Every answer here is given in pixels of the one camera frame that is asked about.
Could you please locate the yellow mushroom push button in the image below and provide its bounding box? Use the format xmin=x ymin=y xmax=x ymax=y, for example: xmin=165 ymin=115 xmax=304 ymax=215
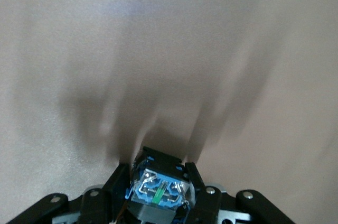
xmin=124 ymin=146 xmax=198 ymax=224

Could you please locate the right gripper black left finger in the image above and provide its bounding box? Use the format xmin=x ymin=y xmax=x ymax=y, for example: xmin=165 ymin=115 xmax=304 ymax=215
xmin=7 ymin=163 xmax=133 ymax=224

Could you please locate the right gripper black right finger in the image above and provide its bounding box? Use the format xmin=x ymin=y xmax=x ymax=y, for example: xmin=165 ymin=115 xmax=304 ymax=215
xmin=184 ymin=162 xmax=294 ymax=224

